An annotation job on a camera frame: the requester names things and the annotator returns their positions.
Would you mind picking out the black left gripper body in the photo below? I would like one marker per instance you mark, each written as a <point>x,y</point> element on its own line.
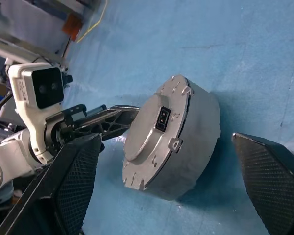
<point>56,137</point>

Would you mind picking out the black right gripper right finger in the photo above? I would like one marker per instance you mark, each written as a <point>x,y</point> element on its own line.
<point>274,183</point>

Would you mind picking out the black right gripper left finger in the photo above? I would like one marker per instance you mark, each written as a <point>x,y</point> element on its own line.
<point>71,176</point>

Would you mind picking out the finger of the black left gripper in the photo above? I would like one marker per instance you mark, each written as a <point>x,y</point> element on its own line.
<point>123,109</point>

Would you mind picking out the silver round motor housing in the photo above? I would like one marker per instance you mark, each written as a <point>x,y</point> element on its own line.
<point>201,137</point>

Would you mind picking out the grey metal bar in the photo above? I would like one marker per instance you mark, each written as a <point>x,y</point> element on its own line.
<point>27,47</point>

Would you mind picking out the orange box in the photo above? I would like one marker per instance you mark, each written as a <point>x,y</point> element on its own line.
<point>72,25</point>

